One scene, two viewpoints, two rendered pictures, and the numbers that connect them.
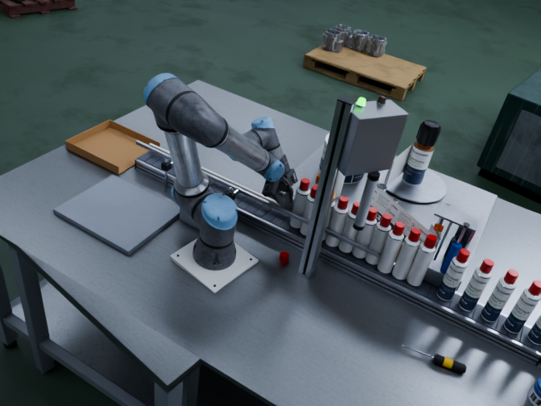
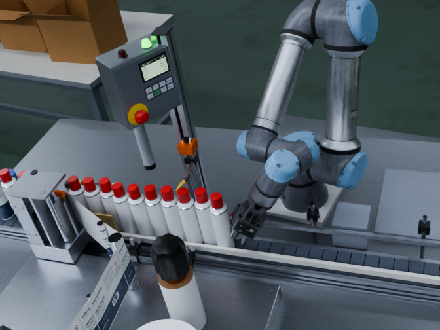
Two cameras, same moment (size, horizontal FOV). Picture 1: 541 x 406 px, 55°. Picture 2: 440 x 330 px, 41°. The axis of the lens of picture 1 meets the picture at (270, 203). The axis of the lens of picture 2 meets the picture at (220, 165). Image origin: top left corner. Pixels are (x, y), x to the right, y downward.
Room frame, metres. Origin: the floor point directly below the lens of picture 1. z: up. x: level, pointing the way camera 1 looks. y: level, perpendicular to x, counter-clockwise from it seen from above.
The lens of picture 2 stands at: (2.75, -0.06, 2.11)
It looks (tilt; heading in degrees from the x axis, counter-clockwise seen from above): 37 degrees down; 181
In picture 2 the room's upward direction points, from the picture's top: 11 degrees counter-clockwise
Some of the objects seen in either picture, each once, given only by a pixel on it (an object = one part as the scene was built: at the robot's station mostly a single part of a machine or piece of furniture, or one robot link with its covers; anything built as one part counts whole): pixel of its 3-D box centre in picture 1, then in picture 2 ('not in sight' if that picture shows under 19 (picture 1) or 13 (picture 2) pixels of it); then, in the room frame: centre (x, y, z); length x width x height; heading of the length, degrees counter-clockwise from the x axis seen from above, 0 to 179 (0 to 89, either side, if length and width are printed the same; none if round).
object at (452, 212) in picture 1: (459, 214); (36, 184); (1.40, -0.61, 1.14); 0.14 x 0.11 x 0.01; 65
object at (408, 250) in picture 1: (406, 254); (97, 205); (1.35, -0.48, 0.98); 0.05 x 0.05 x 0.20
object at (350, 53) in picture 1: (367, 58); not in sight; (5.39, -0.76, 0.16); 1.15 x 0.80 x 0.32; 63
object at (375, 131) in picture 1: (366, 137); (140, 82); (1.37, -0.25, 1.38); 0.17 x 0.10 x 0.19; 120
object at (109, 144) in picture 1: (113, 145); not in sight; (1.91, 0.72, 0.85); 0.30 x 0.26 x 0.04; 65
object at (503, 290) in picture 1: (500, 296); (15, 195); (1.22, -0.76, 0.98); 0.05 x 0.05 x 0.20
